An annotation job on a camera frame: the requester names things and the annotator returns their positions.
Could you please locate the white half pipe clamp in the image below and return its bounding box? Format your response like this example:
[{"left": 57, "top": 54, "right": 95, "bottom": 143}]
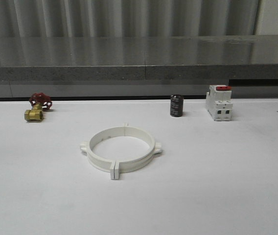
[
  {"left": 110, "top": 126, "right": 162, "bottom": 180},
  {"left": 80, "top": 124, "right": 132, "bottom": 180}
]

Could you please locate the black cylindrical capacitor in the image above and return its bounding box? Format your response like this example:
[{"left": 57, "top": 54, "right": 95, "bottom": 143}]
[{"left": 170, "top": 94, "right": 184, "bottom": 117}]

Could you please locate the brass valve red handwheel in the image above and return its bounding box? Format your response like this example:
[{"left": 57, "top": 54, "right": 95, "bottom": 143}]
[{"left": 24, "top": 93, "right": 52, "bottom": 121}]

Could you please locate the grey stone counter ledge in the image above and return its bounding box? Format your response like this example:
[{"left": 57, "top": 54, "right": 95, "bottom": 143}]
[{"left": 0, "top": 35, "right": 278, "bottom": 100}]

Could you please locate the grey pleated curtain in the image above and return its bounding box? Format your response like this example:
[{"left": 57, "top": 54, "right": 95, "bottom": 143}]
[{"left": 0, "top": 0, "right": 278, "bottom": 37}]

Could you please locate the white circuit breaker red switch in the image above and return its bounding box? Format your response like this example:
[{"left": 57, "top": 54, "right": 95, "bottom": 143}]
[{"left": 206, "top": 85, "right": 233, "bottom": 121}]

